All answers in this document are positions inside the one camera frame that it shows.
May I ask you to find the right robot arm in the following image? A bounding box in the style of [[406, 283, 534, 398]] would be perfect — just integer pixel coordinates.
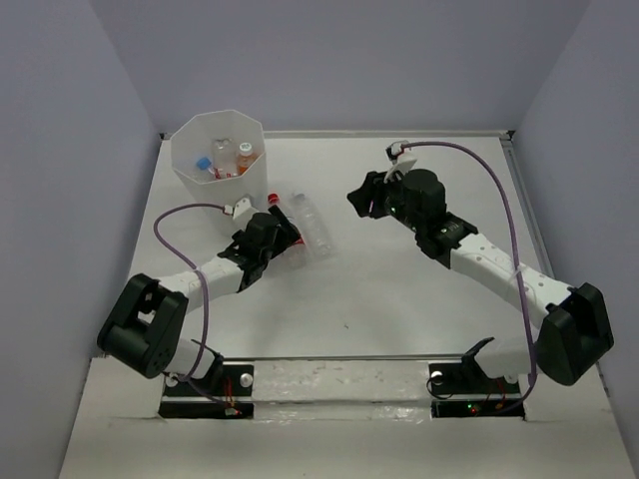
[[346, 170, 614, 391]]

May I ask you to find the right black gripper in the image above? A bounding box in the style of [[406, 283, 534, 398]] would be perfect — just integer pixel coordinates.
[[343, 165, 422, 235]]

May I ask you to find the orange tea bottle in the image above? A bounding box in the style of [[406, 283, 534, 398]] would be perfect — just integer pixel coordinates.
[[236, 142, 259, 175]]

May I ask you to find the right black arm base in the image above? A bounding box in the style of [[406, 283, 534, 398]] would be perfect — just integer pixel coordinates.
[[426, 362, 525, 419]]

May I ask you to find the purple cable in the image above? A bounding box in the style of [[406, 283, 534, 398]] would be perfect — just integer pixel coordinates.
[[153, 203, 241, 413], [406, 141, 539, 413]]

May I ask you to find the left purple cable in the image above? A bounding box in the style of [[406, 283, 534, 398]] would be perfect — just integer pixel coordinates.
[[153, 203, 241, 413]]

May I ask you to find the clear unlabelled crushed bottle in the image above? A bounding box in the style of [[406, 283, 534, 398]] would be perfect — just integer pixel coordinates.
[[291, 193, 333, 259]]

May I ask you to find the white octagonal plastic bin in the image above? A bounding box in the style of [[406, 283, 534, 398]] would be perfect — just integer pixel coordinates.
[[170, 110, 269, 211]]

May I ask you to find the red cap red label bottle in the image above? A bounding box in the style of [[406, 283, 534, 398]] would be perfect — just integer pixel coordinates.
[[268, 193, 308, 270]]

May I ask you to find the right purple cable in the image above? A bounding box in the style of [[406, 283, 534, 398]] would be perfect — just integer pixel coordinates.
[[406, 141, 539, 413]]

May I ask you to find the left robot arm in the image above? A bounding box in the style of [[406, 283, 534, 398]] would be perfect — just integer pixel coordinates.
[[97, 199, 302, 394]]

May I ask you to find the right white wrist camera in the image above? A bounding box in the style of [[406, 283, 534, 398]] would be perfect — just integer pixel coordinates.
[[383, 140, 417, 183]]

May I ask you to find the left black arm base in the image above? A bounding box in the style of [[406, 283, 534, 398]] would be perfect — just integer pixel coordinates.
[[158, 361, 255, 420]]

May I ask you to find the clear bottle blue cap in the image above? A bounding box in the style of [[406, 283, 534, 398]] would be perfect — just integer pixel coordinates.
[[194, 157, 216, 183]]

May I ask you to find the crushed red cap cola bottle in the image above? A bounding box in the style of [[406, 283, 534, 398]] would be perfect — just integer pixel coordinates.
[[213, 138, 238, 179]]

